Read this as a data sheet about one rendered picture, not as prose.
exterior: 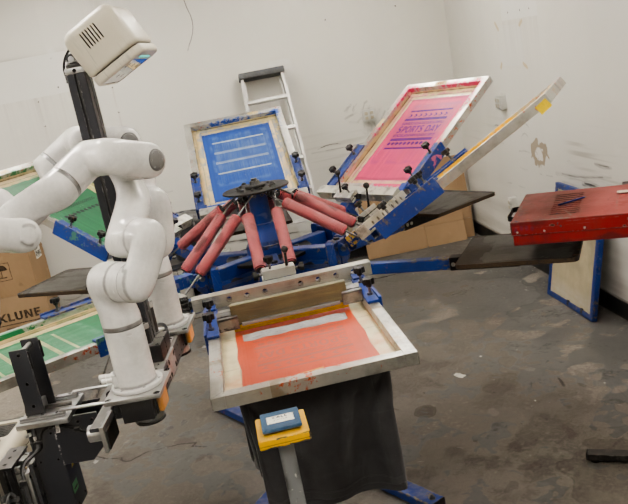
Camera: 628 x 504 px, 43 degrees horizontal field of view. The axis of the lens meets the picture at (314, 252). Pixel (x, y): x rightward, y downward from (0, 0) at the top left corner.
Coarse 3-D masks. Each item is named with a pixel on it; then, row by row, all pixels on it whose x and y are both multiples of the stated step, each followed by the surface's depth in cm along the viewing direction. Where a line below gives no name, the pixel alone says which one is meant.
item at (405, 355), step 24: (384, 312) 254; (216, 360) 241; (360, 360) 220; (384, 360) 218; (408, 360) 219; (216, 384) 222; (264, 384) 216; (288, 384) 215; (312, 384) 216; (216, 408) 214
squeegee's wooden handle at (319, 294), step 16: (304, 288) 272; (320, 288) 271; (336, 288) 272; (240, 304) 269; (256, 304) 269; (272, 304) 270; (288, 304) 271; (304, 304) 272; (320, 304) 273; (240, 320) 270
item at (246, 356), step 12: (276, 324) 273; (240, 336) 268; (240, 348) 257; (252, 348) 255; (240, 360) 246; (252, 360) 245; (252, 372) 235; (276, 372) 232; (288, 372) 230; (300, 372) 228
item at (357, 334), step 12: (324, 312) 276; (336, 312) 274; (348, 312) 271; (324, 324) 264; (348, 324) 260; (360, 336) 247; (360, 348) 238; (372, 348) 236; (324, 360) 234; (336, 360) 232; (348, 360) 230
